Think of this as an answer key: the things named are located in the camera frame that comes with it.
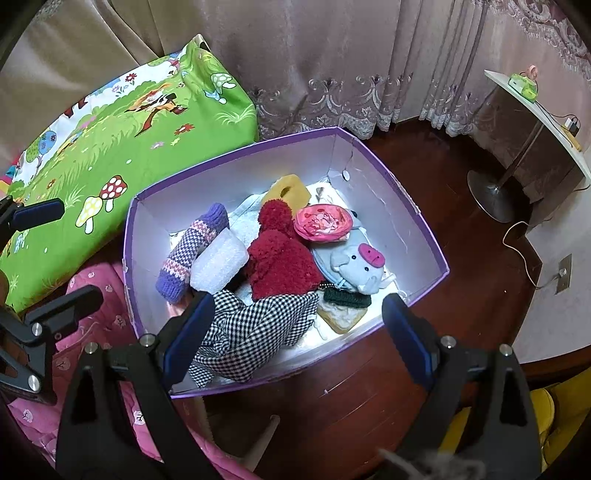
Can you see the white knitted item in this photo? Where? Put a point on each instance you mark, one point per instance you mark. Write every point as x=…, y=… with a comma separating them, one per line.
x=219, y=263

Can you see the dark green knit sock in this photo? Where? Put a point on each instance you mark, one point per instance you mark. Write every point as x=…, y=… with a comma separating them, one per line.
x=346, y=297

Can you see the yellow cushion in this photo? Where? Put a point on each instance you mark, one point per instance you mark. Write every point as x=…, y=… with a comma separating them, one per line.
x=568, y=406

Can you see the round pedestal side table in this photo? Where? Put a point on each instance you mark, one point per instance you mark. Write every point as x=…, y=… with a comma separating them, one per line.
x=491, y=194

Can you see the purple knitted sock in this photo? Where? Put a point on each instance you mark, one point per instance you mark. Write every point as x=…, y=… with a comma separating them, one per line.
x=189, y=249

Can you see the black charger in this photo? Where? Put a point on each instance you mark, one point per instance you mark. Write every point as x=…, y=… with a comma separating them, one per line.
x=572, y=126

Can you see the red plush towel bear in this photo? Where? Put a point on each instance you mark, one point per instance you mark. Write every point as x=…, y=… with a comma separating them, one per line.
x=281, y=258

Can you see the pink quilt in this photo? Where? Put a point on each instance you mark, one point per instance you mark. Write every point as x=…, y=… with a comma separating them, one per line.
x=115, y=318

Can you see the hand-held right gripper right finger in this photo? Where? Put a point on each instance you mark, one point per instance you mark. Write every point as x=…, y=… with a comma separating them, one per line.
x=406, y=337

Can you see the pale cloth towel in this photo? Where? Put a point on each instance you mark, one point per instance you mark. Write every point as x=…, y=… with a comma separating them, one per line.
x=242, y=221

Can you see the tan sponge block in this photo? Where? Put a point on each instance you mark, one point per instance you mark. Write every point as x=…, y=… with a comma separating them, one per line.
x=341, y=318

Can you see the beige curtain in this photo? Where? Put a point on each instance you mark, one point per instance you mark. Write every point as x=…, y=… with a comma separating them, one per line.
x=69, y=55

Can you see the metal wall socket plate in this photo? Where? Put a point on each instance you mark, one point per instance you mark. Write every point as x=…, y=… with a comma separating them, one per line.
x=563, y=274

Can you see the purple cardboard box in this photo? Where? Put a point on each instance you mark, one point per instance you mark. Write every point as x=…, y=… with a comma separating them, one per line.
x=392, y=207

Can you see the yellow sponge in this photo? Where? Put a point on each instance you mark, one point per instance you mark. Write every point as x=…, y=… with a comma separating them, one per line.
x=291, y=191

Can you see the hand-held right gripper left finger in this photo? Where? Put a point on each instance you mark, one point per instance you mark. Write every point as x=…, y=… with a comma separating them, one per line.
x=194, y=332

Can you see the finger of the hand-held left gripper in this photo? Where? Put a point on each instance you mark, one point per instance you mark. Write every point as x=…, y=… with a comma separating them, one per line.
x=37, y=213
x=32, y=332

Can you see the pink fabric flower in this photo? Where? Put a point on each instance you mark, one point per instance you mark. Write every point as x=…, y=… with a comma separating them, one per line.
x=323, y=224

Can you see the cartoon printed green bedsheet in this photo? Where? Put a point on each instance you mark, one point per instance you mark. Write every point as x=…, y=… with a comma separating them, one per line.
x=115, y=152

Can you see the black white checkered cloth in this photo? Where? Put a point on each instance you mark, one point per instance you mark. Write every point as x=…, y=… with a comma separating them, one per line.
x=258, y=332

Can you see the small green white gadget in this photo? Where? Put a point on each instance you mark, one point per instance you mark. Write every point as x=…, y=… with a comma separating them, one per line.
x=524, y=87

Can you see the mauve embroidered lace curtain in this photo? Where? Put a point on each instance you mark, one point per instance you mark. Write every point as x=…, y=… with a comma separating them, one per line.
x=346, y=55

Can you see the grey blue pig pouch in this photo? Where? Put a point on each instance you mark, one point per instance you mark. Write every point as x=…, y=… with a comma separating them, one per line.
x=355, y=267

